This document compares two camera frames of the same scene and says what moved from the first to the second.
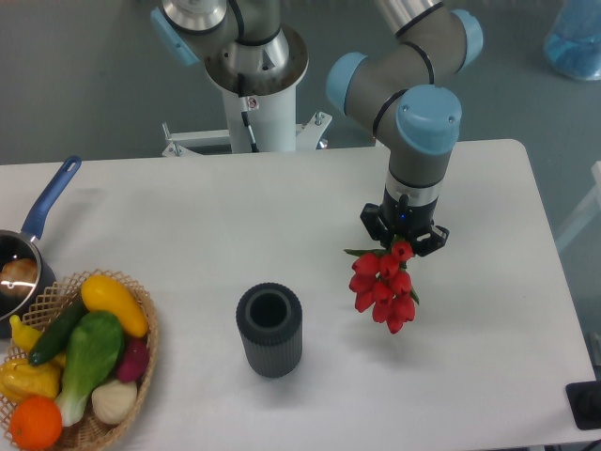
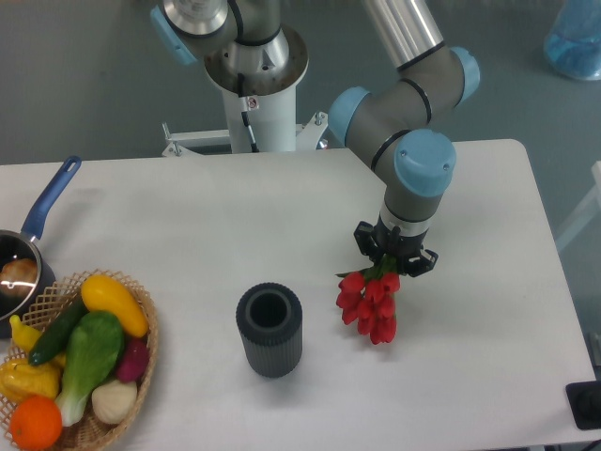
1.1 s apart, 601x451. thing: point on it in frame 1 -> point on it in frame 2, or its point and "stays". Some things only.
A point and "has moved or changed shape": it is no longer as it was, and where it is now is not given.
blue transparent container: (572, 47) stays
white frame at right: (591, 209) stays
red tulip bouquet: (379, 279) has moved or changed shape
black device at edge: (584, 399) stays
